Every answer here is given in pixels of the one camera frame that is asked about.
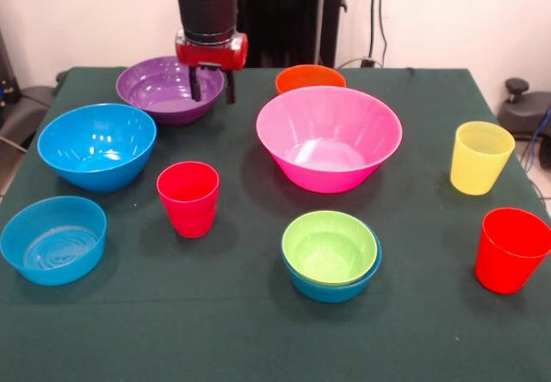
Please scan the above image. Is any dark grey stand base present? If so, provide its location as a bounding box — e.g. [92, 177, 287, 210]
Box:
[0, 84, 55, 151]
[498, 77, 551, 140]

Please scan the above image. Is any dark green tablecloth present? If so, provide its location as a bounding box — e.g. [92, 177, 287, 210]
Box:
[0, 65, 551, 382]

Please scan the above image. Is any green bowl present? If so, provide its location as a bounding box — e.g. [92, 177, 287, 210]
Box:
[282, 210, 379, 287]

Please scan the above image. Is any crimson cup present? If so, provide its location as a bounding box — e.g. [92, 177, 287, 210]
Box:
[156, 161, 220, 239]

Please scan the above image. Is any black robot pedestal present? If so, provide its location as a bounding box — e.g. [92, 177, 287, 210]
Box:
[235, 0, 349, 69]

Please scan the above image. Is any large pink bowl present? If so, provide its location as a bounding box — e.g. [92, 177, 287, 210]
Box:
[256, 85, 404, 194]

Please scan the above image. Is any yellow cup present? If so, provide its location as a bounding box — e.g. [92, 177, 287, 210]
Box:
[449, 120, 517, 196]

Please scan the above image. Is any orange bowl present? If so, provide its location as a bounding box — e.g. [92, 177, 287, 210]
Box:
[275, 64, 347, 96]

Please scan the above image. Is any red cup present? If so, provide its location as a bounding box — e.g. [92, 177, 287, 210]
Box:
[474, 207, 551, 295]

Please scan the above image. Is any black wall cable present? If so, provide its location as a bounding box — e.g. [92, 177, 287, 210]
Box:
[368, 0, 389, 63]

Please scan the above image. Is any small blue bowl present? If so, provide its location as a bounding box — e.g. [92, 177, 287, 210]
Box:
[0, 195, 108, 287]
[282, 231, 383, 304]

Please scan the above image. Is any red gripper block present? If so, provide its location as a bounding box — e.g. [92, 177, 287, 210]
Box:
[174, 29, 250, 106]

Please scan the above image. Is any purple bowl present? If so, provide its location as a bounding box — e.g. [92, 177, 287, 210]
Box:
[115, 55, 226, 126]

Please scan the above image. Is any large blue bowl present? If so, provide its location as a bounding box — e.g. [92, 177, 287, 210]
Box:
[36, 102, 158, 194]

